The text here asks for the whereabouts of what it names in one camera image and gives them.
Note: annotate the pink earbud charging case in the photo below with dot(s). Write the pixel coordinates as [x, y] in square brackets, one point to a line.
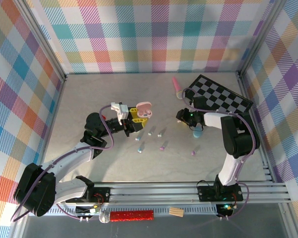
[144, 106]

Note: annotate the blue earbud charging case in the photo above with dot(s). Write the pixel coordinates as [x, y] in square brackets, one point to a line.
[197, 135]

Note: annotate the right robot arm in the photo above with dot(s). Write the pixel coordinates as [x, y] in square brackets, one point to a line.
[238, 138]

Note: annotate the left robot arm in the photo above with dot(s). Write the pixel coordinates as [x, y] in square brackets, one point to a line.
[64, 161]

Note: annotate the blue earbud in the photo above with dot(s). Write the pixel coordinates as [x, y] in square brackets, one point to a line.
[140, 150]
[138, 138]

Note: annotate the pink toy microphone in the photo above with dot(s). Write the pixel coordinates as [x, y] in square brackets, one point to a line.
[176, 85]

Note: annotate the black grey checkerboard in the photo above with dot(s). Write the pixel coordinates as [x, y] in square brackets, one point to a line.
[221, 91]

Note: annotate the small wooden block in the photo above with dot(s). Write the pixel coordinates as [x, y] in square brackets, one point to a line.
[176, 212]

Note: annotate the red glitter microphone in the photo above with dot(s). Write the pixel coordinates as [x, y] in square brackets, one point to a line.
[131, 215]

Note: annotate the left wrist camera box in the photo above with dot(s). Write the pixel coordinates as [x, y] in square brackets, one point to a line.
[120, 111]

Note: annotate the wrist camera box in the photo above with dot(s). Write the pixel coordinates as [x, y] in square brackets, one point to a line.
[200, 102]
[120, 111]

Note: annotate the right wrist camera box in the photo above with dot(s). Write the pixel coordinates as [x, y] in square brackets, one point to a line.
[200, 102]

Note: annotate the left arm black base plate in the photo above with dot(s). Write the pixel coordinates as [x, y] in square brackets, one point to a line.
[101, 192]

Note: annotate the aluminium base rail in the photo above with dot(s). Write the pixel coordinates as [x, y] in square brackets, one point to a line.
[151, 193]

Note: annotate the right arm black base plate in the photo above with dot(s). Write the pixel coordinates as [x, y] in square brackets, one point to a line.
[206, 194]

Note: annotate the aluminium corner post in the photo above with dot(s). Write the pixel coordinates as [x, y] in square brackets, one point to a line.
[261, 37]
[42, 37]

